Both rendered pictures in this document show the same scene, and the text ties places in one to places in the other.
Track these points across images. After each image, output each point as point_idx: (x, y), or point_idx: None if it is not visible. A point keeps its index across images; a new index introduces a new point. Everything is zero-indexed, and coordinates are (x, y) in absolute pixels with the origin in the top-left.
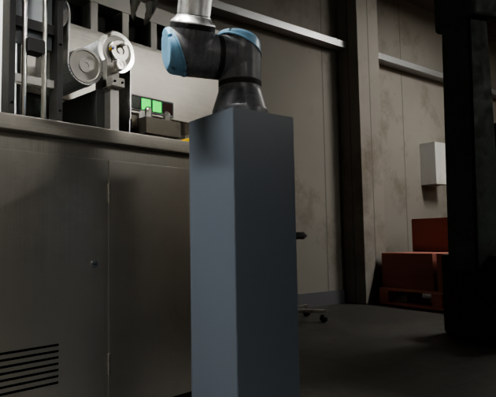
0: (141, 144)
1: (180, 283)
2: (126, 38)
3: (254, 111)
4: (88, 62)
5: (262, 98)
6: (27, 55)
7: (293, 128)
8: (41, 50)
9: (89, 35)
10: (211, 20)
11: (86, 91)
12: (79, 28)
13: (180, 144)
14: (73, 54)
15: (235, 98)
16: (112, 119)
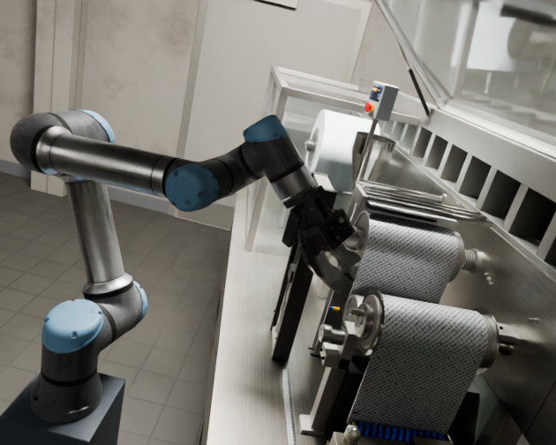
0: (210, 402)
1: None
2: (381, 309)
3: (33, 378)
4: (351, 317)
5: (35, 381)
6: (479, 294)
7: None
8: (289, 278)
9: None
10: (87, 285)
11: (513, 388)
12: None
13: (206, 444)
14: (349, 299)
15: None
16: (318, 395)
